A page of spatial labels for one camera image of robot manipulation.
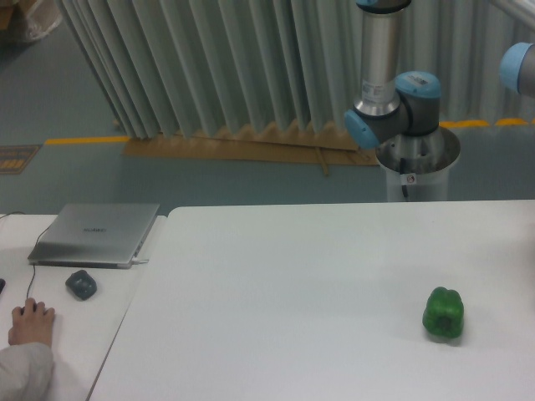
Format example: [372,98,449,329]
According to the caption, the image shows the person's bare hand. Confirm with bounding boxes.
[8,305,55,348]

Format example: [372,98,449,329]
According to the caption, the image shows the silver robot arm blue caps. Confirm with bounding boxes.
[344,1,534,175]

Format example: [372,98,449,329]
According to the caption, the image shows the beige sleeved forearm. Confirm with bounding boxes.
[1,343,54,400]

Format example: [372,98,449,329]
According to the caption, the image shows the dark grey pepper-shaped object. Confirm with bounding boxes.
[65,270,98,301]

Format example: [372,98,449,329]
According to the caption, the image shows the green bell pepper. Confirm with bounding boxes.
[422,287,464,338]

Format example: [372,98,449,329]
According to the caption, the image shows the black computer mouse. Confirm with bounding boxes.
[20,298,46,315]

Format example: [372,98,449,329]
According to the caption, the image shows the silver closed laptop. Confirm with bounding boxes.
[28,203,160,268]

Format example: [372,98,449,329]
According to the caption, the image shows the pale green pleated curtain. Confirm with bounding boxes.
[58,1,534,139]

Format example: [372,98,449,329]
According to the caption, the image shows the clear plastic bag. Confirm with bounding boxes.
[9,0,63,43]

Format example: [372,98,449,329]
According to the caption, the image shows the brown cardboard sheet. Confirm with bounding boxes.
[123,121,377,169]

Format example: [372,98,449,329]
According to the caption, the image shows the black mouse cable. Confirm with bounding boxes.
[0,211,60,302]

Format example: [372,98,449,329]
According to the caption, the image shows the white laptop plug cable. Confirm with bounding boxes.
[132,216,159,266]

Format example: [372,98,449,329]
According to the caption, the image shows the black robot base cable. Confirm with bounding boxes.
[399,156,409,203]

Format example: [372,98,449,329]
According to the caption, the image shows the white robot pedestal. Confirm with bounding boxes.
[380,165,449,202]

